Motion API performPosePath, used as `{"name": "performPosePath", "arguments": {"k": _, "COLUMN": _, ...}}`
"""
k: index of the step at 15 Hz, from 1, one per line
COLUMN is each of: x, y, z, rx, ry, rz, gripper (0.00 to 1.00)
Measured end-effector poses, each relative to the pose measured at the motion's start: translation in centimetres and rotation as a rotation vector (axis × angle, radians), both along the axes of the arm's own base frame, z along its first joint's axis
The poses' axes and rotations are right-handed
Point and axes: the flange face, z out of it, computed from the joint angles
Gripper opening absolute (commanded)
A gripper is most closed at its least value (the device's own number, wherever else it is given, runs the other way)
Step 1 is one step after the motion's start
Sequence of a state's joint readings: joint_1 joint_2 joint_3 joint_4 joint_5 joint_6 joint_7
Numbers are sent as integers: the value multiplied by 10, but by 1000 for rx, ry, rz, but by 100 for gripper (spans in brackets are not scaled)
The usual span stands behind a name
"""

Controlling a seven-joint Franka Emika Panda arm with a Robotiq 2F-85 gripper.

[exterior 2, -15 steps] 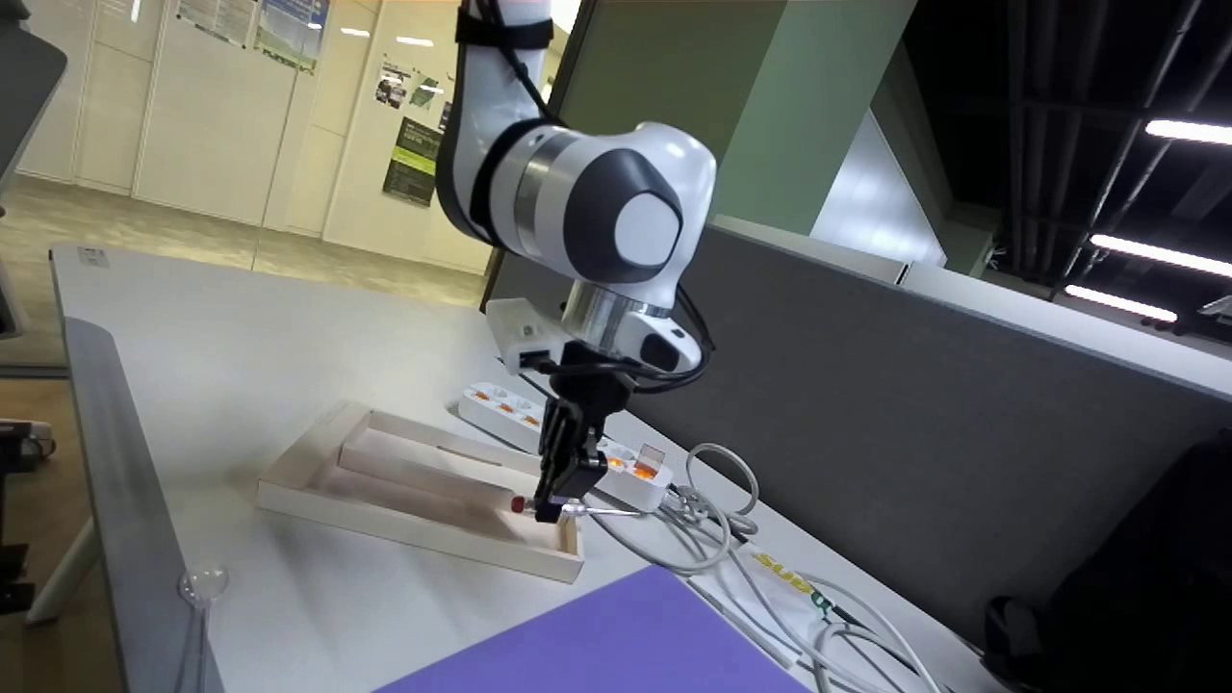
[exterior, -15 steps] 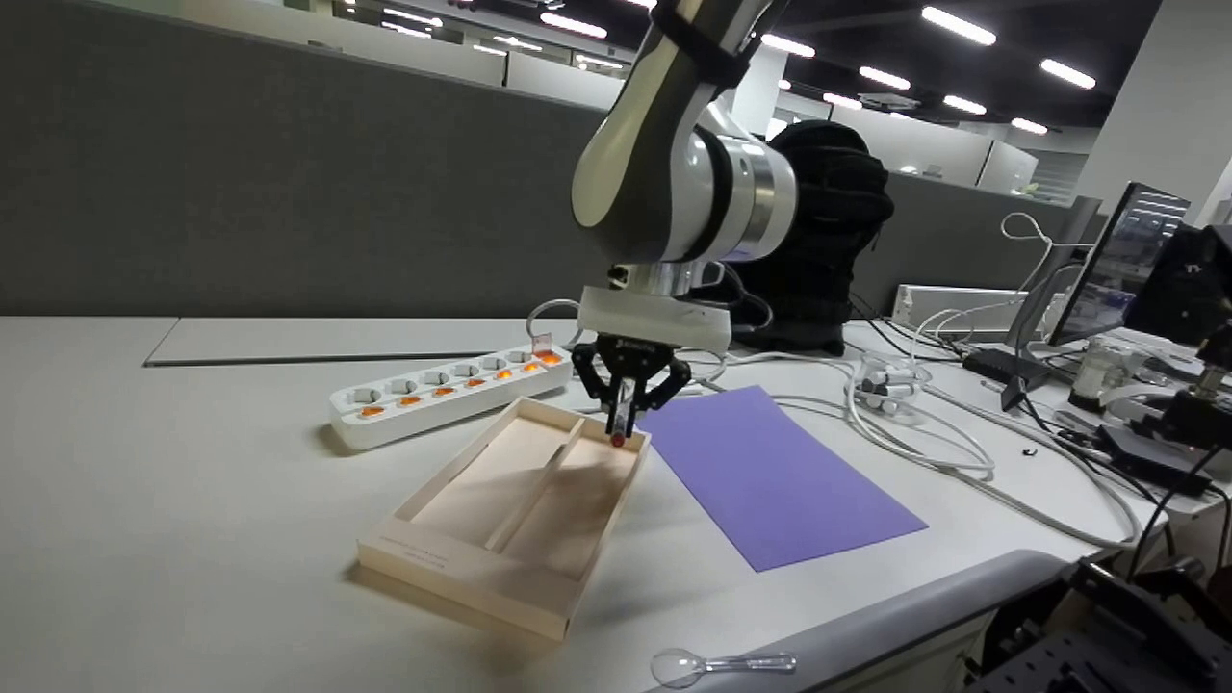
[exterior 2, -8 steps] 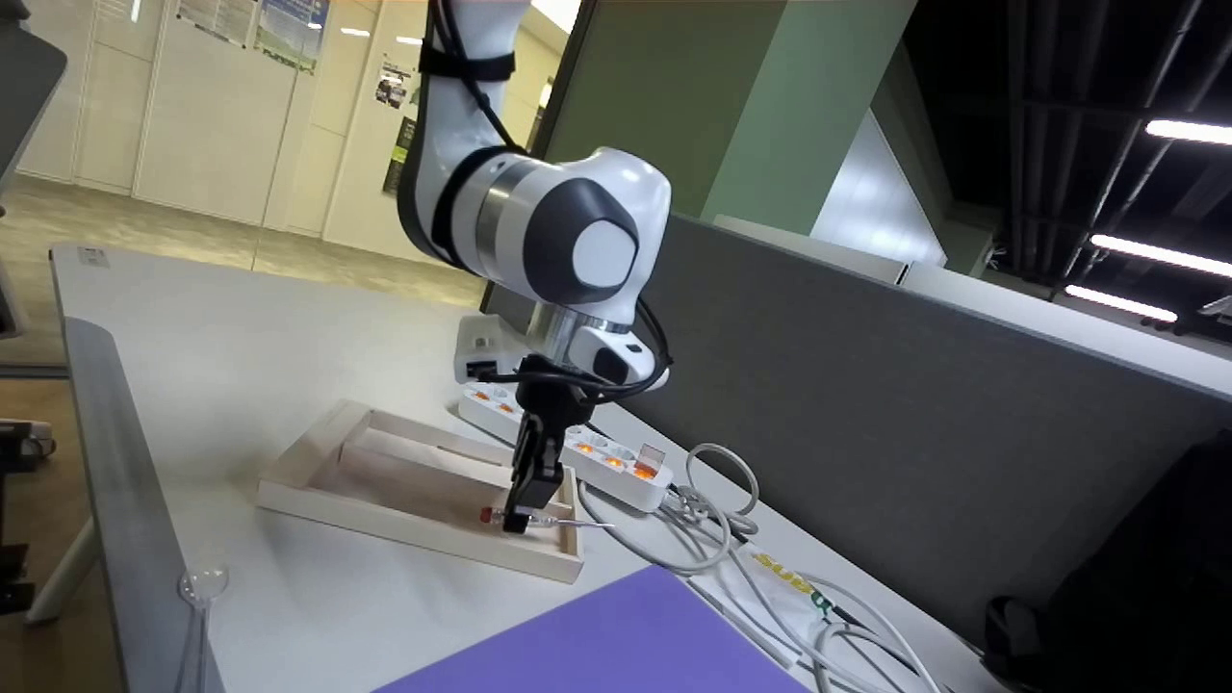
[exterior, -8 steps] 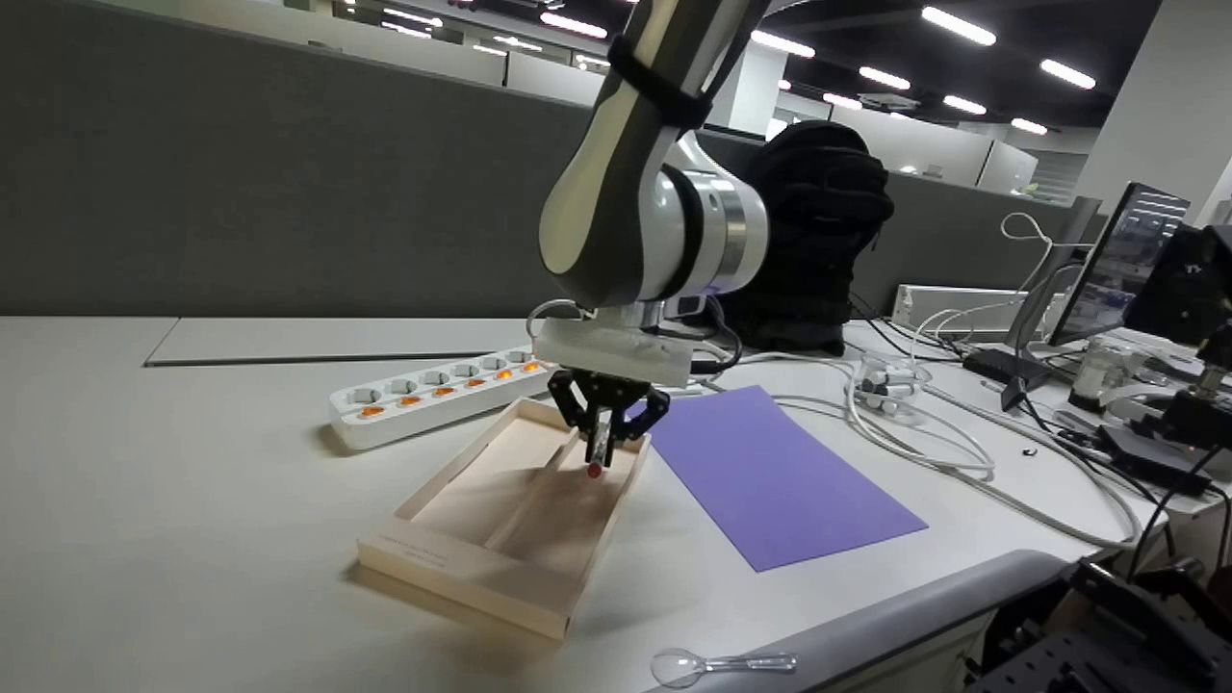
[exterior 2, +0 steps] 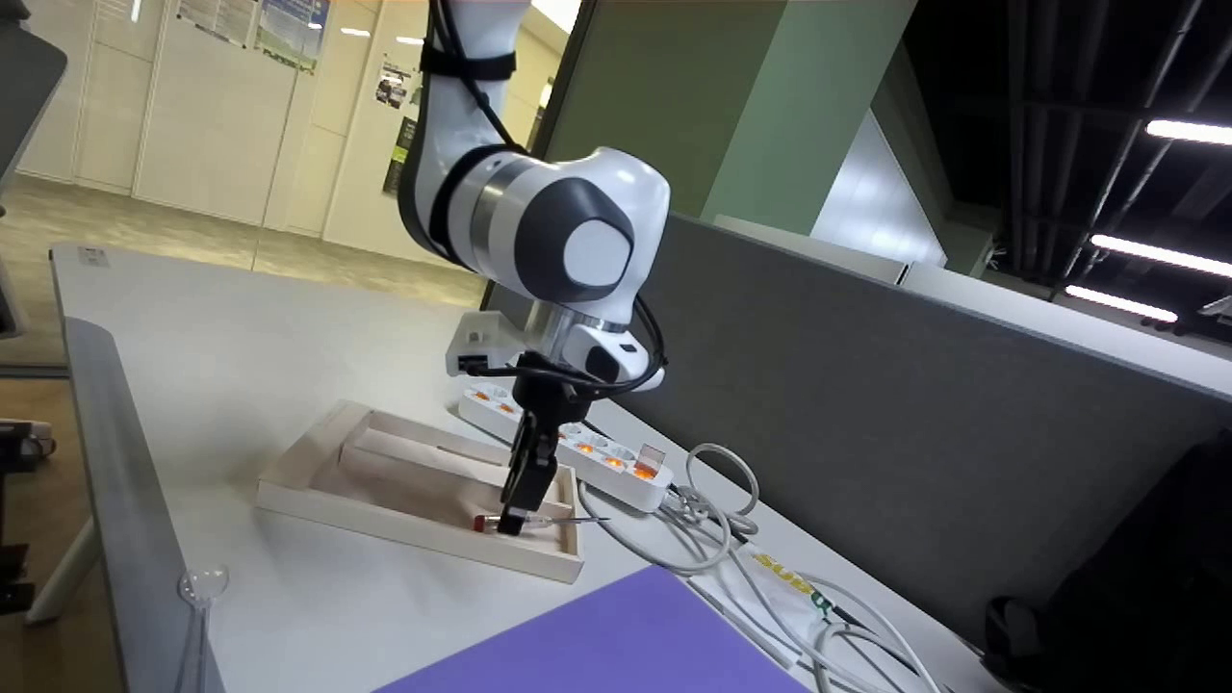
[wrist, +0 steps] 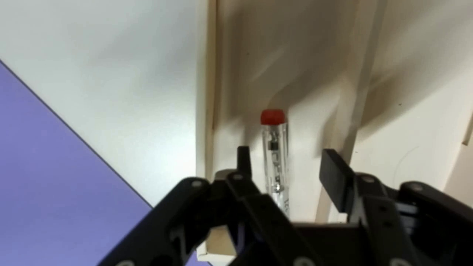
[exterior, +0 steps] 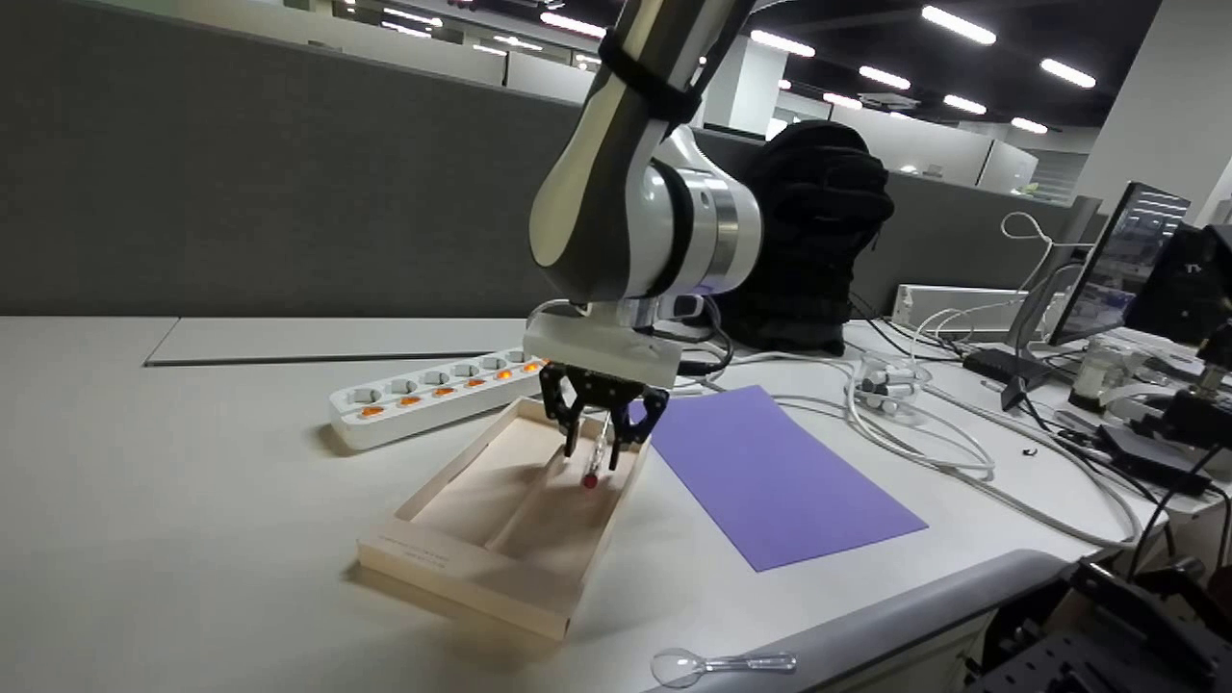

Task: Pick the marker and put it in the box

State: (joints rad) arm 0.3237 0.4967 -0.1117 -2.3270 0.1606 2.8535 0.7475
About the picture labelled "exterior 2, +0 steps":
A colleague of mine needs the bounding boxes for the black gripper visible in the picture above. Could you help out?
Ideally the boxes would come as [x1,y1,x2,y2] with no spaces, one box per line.
[496,368,598,538]

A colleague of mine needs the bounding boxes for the white divided box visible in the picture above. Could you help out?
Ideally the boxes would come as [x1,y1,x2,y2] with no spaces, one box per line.
[251,397,589,587]

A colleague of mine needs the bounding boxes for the white power strip orange switches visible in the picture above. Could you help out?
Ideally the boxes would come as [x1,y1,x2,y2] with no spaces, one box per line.
[455,379,672,514]

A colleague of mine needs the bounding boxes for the purple mat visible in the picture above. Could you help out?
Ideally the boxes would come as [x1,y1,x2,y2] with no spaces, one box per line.
[374,560,813,693]

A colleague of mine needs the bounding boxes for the clear plastic clamp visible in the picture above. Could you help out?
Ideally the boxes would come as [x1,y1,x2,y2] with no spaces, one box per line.
[170,560,235,693]

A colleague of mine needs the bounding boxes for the gray desk partition panel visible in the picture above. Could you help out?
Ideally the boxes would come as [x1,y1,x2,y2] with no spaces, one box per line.
[482,207,1232,645]

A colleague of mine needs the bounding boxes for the green pillar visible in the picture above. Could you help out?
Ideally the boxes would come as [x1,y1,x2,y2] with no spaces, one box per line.
[536,0,919,239]

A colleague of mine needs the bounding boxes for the white table leg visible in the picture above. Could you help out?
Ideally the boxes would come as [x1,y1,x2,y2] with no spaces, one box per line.
[24,513,104,627]

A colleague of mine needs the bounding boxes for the ceiling light tube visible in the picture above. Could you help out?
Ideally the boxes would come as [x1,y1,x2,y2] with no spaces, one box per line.
[1060,282,1180,325]
[1138,116,1232,148]
[1084,229,1232,286]

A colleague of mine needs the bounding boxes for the black office chair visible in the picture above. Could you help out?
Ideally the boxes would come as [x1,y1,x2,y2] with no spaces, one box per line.
[980,435,1232,693]

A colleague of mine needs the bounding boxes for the dark monitor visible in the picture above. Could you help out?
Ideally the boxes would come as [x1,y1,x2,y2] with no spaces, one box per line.
[0,0,72,177]

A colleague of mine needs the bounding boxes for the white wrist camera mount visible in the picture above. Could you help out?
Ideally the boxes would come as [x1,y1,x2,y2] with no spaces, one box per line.
[442,306,671,397]

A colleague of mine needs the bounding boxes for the white power cable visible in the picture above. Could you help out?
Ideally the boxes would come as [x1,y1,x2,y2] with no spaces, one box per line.
[572,440,956,693]

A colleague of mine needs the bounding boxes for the yellow cable label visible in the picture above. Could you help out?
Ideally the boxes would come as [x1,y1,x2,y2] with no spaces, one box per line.
[748,551,826,603]

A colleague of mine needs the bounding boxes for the small wall photo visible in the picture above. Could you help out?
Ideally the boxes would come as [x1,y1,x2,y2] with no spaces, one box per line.
[374,64,416,112]

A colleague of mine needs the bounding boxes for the blue green wall poster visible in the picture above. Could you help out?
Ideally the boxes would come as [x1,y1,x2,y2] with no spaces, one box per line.
[251,0,333,71]

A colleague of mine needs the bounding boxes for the pale wall poster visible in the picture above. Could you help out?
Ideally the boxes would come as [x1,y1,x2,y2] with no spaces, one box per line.
[173,0,262,51]

